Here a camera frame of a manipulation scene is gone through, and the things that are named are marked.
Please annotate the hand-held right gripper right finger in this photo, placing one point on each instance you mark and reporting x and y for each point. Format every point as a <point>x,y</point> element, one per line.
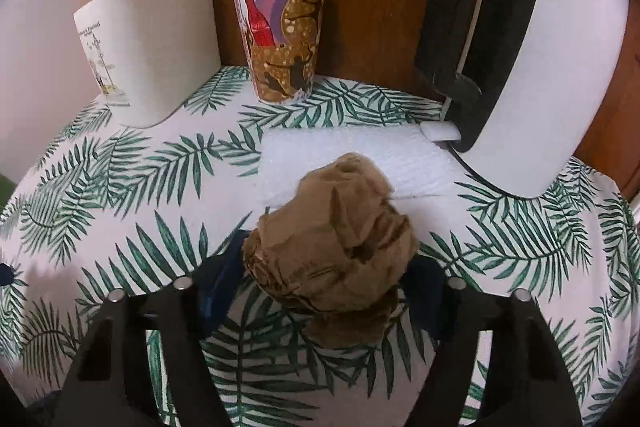
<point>425,289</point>

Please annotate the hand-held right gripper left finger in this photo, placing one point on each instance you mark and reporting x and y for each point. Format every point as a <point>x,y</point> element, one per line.
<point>220,274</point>

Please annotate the brown paper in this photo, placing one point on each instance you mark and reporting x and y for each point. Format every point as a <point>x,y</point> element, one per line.
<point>325,232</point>

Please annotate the leaf print tablecloth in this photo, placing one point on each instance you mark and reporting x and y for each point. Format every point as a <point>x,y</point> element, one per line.
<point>150,187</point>

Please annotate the printed paper cup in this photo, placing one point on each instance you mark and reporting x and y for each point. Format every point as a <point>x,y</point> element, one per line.
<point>280,37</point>

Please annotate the white canister with beige lid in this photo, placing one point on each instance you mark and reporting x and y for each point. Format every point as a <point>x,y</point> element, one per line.
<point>155,32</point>

